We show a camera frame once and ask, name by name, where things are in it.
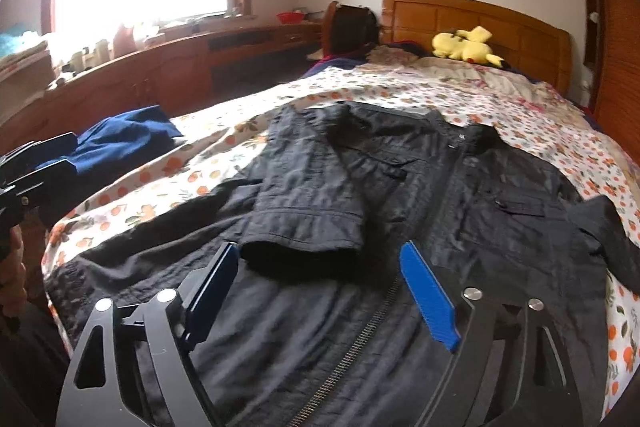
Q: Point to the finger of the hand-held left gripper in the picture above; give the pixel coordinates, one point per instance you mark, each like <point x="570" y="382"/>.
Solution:
<point x="40" y="149"/>
<point x="45" y="182"/>

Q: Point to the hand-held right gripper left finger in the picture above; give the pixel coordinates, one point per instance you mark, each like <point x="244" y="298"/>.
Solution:
<point x="222" y="272"/>

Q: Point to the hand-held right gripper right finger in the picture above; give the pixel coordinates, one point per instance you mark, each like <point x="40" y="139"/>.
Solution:
<point x="425" y="292"/>

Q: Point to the black zip jacket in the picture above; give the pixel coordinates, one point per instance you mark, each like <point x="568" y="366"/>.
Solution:
<point x="350" y="187"/>

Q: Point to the person's left hand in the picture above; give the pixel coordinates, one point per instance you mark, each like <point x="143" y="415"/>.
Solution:
<point x="12" y="272"/>

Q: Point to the dark blue garment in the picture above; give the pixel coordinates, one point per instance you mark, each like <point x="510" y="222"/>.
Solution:
<point x="125" y="134"/>

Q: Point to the white bottle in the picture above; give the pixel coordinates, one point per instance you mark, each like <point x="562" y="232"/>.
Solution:
<point x="102" y="51"/>

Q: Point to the pink vase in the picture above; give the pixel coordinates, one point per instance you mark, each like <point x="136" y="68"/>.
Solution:
<point x="123" y="39"/>

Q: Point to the long wooden cabinet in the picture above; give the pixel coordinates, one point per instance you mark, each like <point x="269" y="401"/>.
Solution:
<point x="175" y="62"/>

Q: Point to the orange floral bedsheet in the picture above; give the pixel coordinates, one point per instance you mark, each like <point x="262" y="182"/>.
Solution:
<point x="350" y="84"/>

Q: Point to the beige crumpled blanket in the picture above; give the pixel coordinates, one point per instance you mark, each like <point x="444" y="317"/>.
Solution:
<point x="425" y="59"/>

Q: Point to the yellow plush toy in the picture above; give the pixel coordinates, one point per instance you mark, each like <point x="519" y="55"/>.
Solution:
<point x="462" y="44"/>

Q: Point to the red bowl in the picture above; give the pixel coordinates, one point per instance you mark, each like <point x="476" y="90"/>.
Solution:
<point x="291" y="17"/>

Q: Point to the wooden chair with dark garment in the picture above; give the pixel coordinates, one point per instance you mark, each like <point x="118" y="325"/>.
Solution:
<point x="350" y="29"/>

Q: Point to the wooden bed headboard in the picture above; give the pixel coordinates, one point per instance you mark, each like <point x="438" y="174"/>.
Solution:
<point x="500" y="22"/>

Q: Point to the wooden wardrobe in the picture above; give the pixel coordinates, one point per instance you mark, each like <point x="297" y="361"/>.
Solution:
<point x="615" y="57"/>

